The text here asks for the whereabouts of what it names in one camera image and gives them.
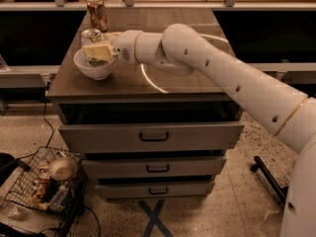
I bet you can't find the black cable on floor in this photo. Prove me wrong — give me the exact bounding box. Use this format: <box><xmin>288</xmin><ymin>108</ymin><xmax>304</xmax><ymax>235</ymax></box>
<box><xmin>39</xmin><ymin>79</ymin><xmax>55</xmax><ymax>150</ymax></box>

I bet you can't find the black wire basket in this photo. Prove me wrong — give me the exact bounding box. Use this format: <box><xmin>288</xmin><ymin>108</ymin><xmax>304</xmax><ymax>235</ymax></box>
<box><xmin>5</xmin><ymin>147</ymin><xmax>84</xmax><ymax>237</ymax></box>

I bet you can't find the plastic water bottle in basket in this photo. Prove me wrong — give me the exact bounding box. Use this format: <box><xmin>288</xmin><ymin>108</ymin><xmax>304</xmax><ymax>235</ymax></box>
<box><xmin>48</xmin><ymin>182</ymin><xmax>71</xmax><ymax>212</ymax></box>

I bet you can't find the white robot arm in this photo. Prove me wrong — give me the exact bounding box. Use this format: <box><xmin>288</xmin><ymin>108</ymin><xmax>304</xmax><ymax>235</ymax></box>
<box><xmin>83</xmin><ymin>24</ymin><xmax>316</xmax><ymax>237</ymax></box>

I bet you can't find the white ceramic bowl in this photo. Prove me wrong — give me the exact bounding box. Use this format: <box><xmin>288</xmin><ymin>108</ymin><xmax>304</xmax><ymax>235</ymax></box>
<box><xmin>73</xmin><ymin>49</ymin><xmax>118</xmax><ymax>80</ymax></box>

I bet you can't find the black chair base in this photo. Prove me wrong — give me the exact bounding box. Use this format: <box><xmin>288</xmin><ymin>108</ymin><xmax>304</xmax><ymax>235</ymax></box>
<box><xmin>250</xmin><ymin>156</ymin><xmax>288</xmax><ymax>203</ymax></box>

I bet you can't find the small white bowl in basket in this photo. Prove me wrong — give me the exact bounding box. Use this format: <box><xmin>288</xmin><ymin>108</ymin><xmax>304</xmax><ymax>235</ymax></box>
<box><xmin>48</xmin><ymin>157</ymin><xmax>78</xmax><ymax>181</ymax></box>

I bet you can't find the middle grey drawer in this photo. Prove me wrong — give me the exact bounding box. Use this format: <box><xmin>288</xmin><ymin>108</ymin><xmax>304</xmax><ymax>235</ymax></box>
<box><xmin>82</xmin><ymin>156</ymin><xmax>227</xmax><ymax>180</ymax></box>

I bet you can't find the top grey drawer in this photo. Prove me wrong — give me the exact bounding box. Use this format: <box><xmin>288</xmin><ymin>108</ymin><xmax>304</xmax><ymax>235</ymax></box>
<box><xmin>59</xmin><ymin>121</ymin><xmax>244</xmax><ymax>154</ymax></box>

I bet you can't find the orange patterned soda can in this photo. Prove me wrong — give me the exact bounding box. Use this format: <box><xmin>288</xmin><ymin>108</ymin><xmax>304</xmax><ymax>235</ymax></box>
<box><xmin>87</xmin><ymin>0</ymin><xmax>109</xmax><ymax>33</ymax></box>

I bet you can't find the grey drawer cabinet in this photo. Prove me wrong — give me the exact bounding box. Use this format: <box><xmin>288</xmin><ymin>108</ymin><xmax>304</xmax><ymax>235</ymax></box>
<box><xmin>46</xmin><ymin>7</ymin><xmax>255</xmax><ymax>201</ymax></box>

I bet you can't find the green white 7up can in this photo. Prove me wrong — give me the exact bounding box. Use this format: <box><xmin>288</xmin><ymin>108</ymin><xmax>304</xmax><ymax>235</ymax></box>
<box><xmin>81</xmin><ymin>29</ymin><xmax>109</xmax><ymax>66</ymax></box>

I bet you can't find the grey drawer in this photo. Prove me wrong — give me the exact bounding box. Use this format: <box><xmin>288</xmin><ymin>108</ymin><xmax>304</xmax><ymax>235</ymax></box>
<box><xmin>59</xmin><ymin>121</ymin><xmax>244</xmax><ymax>154</ymax></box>
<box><xmin>82</xmin><ymin>156</ymin><xmax>227</xmax><ymax>180</ymax></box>
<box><xmin>95</xmin><ymin>181</ymin><xmax>214</xmax><ymax>199</ymax></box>

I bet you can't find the bottom grey drawer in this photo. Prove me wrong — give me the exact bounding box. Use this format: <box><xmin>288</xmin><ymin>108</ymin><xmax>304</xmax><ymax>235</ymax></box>
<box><xmin>95</xmin><ymin>181</ymin><xmax>214</xmax><ymax>199</ymax></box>

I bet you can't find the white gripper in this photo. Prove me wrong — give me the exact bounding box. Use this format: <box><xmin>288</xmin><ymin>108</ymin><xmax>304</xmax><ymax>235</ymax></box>
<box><xmin>82</xmin><ymin>30</ymin><xmax>141</xmax><ymax>64</ymax></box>

